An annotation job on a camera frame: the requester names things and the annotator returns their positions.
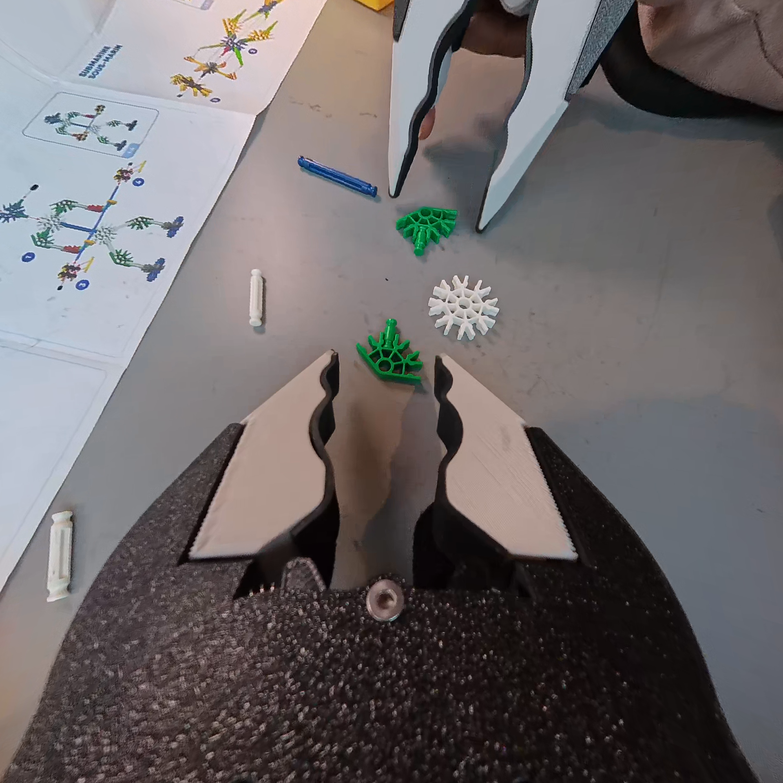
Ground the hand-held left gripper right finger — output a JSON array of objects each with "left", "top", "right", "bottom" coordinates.
[{"left": 414, "top": 355, "right": 578, "bottom": 586}]

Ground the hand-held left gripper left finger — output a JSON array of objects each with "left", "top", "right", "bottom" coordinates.
[{"left": 188, "top": 352, "right": 341, "bottom": 586}]

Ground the white snowflake toy connector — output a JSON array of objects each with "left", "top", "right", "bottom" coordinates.
[{"left": 429, "top": 274, "right": 500, "bottom": 342}]

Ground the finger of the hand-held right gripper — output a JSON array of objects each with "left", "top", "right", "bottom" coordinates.
[
  {"left": 388, "top": 0, "right": 473, "bottom": 199},
  {"left": 478, "top": 0, "right": 603, "bottom": 233}
]

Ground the green toy connector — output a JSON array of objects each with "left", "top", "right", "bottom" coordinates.
[
  {"left": 356, "top": 337, "right": 424, "bottom": 386},
  {"left": 394, "top": 206, "right": 461, "bottom": 246}
]

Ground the toy instruction poster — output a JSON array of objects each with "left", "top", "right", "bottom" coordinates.
[{"left": 0, "top": 0, "right": 329, "bottom": 591}]

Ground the blue toy rod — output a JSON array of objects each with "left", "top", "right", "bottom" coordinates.
[{"left": 298, "top": 156, "right": 380, "bottom": 198}]

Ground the person's right hand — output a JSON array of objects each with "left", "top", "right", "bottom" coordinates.
[{"left": 460, "top": 4, "right": 532, "bottom": 58}]

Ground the person's right forearm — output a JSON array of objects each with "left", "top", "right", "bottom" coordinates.
[{"left": 637, "top": 0, "right": 783, "bottom": 113}]

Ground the grey desk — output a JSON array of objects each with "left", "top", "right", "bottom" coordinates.
[{"left": 0, "top": 0, "right": 783, "bottom": 783}]

